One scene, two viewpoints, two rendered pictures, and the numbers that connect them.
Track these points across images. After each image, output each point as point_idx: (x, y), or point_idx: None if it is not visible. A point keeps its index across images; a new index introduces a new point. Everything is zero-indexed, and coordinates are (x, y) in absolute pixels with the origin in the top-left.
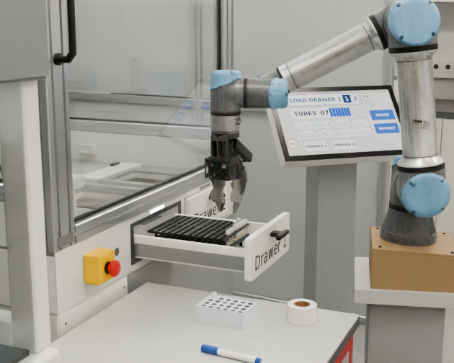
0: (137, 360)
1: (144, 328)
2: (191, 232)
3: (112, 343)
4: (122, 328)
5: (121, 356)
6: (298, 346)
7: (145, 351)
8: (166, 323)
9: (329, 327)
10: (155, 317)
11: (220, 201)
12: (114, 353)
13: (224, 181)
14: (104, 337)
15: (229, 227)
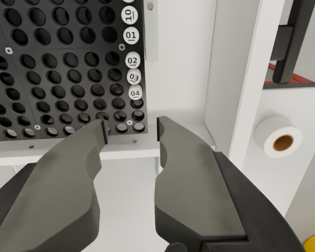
0: (152, 240)
1: (122, 206)
2: (37, 112)
3: (116, 231)
4: (103, 213)
5: (138, 241)
6: (271, 182)
7: (149, 231)
8: (134, 192)
9: (303, 136)
10: (114, 186)
11: (100, 150)
12: (130, 240)
13: (93, 223)
14: (103, 228)
15: (100, 11)
